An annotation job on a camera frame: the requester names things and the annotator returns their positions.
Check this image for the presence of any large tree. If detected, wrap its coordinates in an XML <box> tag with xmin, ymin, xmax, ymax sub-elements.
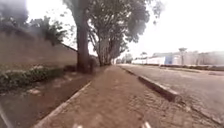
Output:
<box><xmin>62</xmin><ymin>0</ymin><xmax>98</xmax><ymax>75</ymax></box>
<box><xmin>87</xmin><ymin>0</ymin><xmax>165</xmax><ymax>67</ymax></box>

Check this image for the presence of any red brick path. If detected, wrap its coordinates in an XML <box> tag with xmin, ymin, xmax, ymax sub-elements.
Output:
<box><xmin>33</xmin><ymin>64</ymin><xmax>221</xmax><ymax>128</ymax></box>

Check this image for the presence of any grey concrete kerb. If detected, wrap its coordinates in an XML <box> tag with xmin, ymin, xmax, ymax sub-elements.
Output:
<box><xmin>120</xmin><ymin>65</ymin><xmax>183</xmax><ymax>103</ymax></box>

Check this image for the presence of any blue structure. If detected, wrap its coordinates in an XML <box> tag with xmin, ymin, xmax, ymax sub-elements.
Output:
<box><xmin>164</xmin><ymin>54</ymin><xmax>175</xmax><ymax>66</ymax></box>

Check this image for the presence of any pale stone path edging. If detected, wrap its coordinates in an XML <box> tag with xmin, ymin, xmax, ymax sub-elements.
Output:
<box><xmin>32</xmin><ymin>80</ymin><xmax>93</xmax><ymax>128</ymax></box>

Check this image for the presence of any bare brown dirt strip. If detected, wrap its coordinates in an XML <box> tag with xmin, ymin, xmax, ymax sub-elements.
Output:
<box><xmin>0</xmin><ymin>68</ymin><xmax>101</xmax><ymax>128</ymax></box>

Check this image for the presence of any dark roadside verge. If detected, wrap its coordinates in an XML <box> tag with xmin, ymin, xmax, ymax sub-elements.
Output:
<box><xmin>159</xmin><ymin>64</ymin><xmax>224</xmax><ymax>72</ymax></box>

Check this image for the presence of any patch of low green plants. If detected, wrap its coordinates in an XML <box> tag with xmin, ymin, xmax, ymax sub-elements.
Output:
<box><xmin>0</xmin><ymin>65</ymin><xmax>68</xmax><ymax>93</ymax></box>

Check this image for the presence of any grey paved road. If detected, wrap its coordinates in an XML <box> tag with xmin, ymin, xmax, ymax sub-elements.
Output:
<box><xmin>118</xmin><ymin>63</ymin><xmax>224</xmax><ymax>126</ymax></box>

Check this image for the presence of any long pale wall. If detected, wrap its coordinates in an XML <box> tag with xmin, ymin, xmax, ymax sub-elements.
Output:
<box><xmin>130</xmin><ymin>47</ymin><xmax>224</xmax><ymax>67</ymax></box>

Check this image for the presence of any tree behind wall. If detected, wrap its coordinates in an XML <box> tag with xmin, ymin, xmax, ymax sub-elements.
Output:
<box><xmin>29</xmin><ymin>15</ymin><xmax>69</xmax><ymax>46</ymax></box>

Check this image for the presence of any long brown boundary wall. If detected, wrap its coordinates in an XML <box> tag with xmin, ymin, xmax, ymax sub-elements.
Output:
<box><xmin>0</xmin><ymin>28</ymin><xmax>98</xmax><ymax>73</ymax></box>

